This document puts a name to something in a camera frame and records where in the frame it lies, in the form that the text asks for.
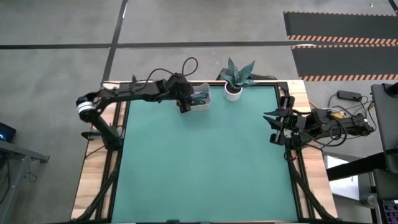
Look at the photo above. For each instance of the dark electronic device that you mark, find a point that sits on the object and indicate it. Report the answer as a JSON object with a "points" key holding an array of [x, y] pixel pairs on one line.
{"points": [[6, 132]]}

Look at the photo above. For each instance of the grey metal desk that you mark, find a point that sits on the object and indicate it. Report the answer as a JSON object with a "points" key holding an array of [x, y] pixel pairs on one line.
{"points": [[18, 152]]}

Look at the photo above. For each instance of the white plant pot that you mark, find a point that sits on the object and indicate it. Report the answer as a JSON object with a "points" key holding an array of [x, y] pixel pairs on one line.
{"points": [[232, 95]]}

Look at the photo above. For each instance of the green snake plant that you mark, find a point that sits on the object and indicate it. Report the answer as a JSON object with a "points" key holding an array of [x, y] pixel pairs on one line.
{"points": [[237, 73]]}

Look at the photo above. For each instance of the green table mat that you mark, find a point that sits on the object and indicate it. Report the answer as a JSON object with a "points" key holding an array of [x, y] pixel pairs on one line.
{"points": [[202, 149]]}

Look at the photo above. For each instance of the black hazard stripe floor mat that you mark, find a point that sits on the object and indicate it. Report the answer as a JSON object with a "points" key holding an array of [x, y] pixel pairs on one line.
{"points": [[345, 62], [342, 25]]}

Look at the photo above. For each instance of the white sheet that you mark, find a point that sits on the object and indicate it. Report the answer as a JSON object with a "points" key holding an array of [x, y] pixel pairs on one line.
{"points": [[342, 183]]}

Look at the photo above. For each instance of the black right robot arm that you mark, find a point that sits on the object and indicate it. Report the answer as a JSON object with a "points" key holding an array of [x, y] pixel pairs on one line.
{"points": [[335, 124]]}

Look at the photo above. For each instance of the black aluminium table frame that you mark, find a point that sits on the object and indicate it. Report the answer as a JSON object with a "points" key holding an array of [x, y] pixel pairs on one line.
{"points": [[255, 84]]}

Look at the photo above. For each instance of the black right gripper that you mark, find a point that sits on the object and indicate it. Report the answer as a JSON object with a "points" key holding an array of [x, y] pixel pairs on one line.
{"points": [[284, 121]]}

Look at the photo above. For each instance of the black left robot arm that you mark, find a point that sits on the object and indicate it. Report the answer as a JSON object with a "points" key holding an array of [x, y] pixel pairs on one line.
{"points": [[124, 93]]}

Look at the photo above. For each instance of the black chair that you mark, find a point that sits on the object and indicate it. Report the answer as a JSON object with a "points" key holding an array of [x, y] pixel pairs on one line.
{"points": [[387, 124]]}

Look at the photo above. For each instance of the black power adapter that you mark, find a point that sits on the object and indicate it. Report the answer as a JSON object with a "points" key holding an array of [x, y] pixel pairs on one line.
{"points": [[349, 95]]}

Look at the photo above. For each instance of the white plastic bin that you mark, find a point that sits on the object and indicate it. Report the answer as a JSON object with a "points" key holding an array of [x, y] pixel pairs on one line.
{"points": [[202, 105]]}

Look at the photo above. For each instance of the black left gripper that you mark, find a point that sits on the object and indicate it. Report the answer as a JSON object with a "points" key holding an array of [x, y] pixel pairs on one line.
{"points": [[185, 104]]}

